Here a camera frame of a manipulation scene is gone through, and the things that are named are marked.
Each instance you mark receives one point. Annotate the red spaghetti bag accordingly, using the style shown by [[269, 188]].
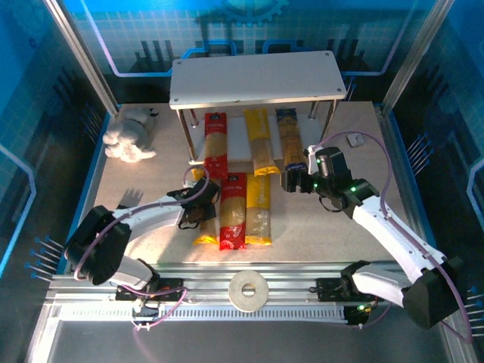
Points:
[[232, 211], [215, 151]]

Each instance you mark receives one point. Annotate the yellow spaghetti bag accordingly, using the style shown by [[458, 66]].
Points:
[[259, 211], [261, 151], [207, 238]]

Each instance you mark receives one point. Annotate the blue gold spaghetti bag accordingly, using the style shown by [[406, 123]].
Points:
[[291, 143]]

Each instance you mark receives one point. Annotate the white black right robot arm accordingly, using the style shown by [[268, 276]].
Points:
[[385, 230]]

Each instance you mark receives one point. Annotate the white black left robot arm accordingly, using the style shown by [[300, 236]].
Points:
[[151, 211]]

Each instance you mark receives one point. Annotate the white two-tier shelf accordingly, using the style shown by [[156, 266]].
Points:
[[257, 77]]

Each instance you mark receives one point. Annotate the small grey square object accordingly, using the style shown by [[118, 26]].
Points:
[[355, 140]]

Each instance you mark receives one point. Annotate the white tape roll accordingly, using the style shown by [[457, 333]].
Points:
[[236, 298]]

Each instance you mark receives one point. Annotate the white plush toy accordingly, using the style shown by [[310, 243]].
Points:
[[126, 140]]

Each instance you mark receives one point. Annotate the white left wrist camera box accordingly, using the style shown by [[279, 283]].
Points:
[[189, 184]]

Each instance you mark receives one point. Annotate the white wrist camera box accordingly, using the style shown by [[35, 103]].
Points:
[[189, 184], [311, 155]]

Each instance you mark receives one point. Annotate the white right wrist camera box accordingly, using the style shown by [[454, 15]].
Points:
[[311, 155]]

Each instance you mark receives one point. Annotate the aluminium rail frame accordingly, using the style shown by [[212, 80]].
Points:
[[287, 280]]

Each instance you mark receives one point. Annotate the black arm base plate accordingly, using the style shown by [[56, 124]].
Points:
[[327, 289], [125, 293]]

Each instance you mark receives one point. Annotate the aluminium enclosure post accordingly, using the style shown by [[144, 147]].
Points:
[[81, 56], [414, 56]]

